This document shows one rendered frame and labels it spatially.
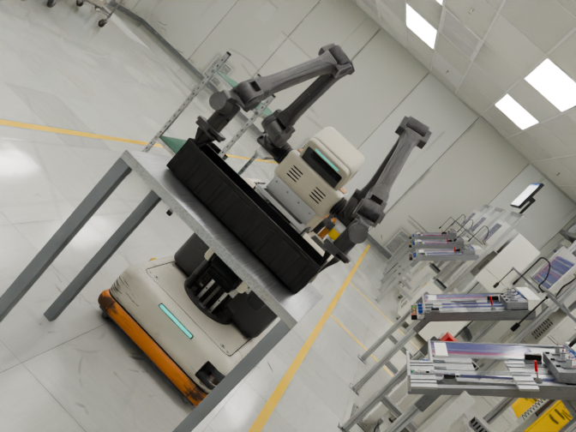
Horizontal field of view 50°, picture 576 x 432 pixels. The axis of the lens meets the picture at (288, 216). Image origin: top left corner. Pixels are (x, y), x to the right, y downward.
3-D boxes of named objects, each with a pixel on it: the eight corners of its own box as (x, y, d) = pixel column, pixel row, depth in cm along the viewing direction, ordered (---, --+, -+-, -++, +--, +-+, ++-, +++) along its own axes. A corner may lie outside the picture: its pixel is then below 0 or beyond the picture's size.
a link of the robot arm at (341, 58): (365, 67, 222) (349, 46, 224) (349, 63, 210) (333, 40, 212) (281, 146, 242) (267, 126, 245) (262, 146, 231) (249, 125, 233)
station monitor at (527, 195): (515, 208, 719) (542, 183, 712) (507, 207, 776) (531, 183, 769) (525, 216, 718) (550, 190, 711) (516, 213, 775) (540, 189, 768)
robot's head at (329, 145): (315, 143, 256) (331, 121, 244) (352, 178, 253) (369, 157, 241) (295, 159, 247) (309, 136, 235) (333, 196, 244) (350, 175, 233)
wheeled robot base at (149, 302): (156, 279, 323) (187, 245, 318) (242, 369, 315) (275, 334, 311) (88, 303, 257) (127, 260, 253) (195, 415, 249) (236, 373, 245)
